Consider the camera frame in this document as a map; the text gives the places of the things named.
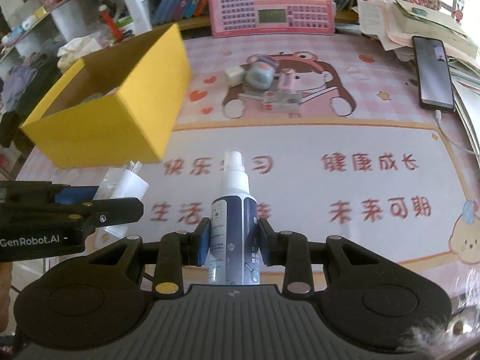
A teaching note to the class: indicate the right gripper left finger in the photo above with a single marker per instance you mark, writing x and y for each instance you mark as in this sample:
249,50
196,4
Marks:
176,250

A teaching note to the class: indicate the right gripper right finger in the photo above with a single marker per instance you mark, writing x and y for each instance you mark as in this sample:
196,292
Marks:
291,251

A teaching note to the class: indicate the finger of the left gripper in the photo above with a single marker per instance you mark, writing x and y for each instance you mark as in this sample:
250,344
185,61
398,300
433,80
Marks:
103,213
45,192

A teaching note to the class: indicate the white blue spray bottle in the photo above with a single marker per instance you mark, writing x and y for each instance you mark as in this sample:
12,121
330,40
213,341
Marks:
234,237

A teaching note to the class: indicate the small white charger cube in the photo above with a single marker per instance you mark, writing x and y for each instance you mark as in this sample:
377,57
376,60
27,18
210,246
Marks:
235,76

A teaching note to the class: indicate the grey timer gadget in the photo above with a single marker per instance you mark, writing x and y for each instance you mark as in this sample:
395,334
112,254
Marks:
261,71

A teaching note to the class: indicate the small red white box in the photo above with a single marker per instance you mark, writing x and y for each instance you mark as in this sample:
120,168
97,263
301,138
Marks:
281,101

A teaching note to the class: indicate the pile of clothes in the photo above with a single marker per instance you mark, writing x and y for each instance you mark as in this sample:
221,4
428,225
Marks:
24,87

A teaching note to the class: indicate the yellow cardboard box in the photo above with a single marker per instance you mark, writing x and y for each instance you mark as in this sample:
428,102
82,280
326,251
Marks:
116,105

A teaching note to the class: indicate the pink checked tablecloth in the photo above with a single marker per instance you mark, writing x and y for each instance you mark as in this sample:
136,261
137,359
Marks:
360,160

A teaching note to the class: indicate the floral tissue box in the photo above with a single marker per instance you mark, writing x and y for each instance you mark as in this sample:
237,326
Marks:
78,48

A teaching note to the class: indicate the red pen in cup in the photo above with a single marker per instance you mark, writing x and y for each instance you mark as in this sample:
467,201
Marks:
117,35

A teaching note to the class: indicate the white bookshelf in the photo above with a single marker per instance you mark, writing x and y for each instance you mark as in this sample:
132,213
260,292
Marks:
66,20

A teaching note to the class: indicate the black smartphone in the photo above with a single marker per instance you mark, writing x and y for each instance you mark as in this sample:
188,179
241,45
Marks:
433,75

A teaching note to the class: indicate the pink keyboard learning toy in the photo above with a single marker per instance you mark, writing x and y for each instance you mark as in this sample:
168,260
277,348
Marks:
230,18

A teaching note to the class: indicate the stack of papers and books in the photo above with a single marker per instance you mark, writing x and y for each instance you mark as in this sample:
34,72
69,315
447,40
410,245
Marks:
395,22

